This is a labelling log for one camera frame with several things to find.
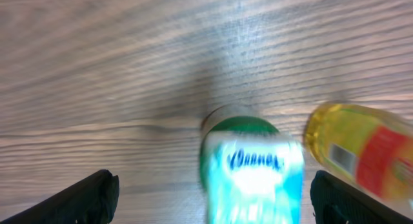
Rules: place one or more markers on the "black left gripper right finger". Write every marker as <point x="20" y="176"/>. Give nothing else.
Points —
<point x="336" y="202"/>

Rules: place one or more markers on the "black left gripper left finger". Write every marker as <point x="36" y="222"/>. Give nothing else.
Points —
<point x="92" y="200"/>

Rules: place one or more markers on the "yellow oil bottle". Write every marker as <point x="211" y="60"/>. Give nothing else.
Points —
<point x="368" y="148"/>

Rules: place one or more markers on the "teal tissue pack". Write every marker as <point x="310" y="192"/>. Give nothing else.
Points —
<point x="252" y="178"/>

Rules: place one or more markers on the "green lidded cup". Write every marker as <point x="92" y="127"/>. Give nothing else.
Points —
<point x="238" y="118"/>

